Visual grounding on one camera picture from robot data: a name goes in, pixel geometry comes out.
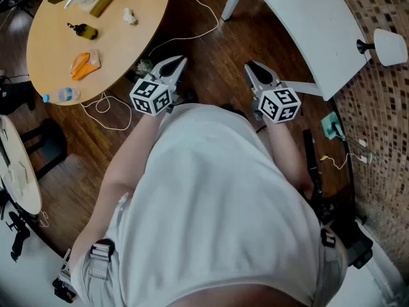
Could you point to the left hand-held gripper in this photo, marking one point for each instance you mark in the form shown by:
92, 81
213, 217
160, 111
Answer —
150, 98

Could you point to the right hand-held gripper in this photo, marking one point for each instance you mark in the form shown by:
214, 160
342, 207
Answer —
278, 104

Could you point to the small cream object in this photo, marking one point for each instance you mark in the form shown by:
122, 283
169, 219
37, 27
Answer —
130, 16

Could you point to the person's right forearm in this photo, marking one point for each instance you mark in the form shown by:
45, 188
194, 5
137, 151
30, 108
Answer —
284, 149

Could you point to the person's left forearm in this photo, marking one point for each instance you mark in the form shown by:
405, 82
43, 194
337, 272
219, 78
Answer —
137, 149

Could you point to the white rectangular table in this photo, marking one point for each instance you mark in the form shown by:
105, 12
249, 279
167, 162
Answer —
303, 27

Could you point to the white table leg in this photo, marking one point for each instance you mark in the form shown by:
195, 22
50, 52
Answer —
303, 88
232, 0

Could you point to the round wooden table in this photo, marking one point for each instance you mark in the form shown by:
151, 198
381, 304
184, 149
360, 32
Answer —
128, 50

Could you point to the teal plastic tray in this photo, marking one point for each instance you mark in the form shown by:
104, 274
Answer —
330, 125

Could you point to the orange packet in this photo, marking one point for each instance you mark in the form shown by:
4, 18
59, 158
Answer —
81, 66

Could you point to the black tripod pole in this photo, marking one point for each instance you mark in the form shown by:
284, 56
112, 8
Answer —
311, 152

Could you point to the dark brown pump bottle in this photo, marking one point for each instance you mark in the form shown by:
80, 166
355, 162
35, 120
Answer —
84, 31

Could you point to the clear plastic water bottle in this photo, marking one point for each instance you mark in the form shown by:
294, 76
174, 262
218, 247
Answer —
62, 94

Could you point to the white table lamp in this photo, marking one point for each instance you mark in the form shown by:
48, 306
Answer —
390, 46

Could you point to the black stool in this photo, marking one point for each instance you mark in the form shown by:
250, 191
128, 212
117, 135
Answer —
52, 146

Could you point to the person's white shirt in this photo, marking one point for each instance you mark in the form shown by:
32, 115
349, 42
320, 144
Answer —
207, 203

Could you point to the pale round table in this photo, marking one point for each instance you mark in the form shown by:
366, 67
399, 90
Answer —
19, 171

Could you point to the black gear bag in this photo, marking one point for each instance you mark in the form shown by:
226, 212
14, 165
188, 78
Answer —
358, 245

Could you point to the white wall adapter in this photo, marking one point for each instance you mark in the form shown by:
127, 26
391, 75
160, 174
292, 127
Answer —
362, 142

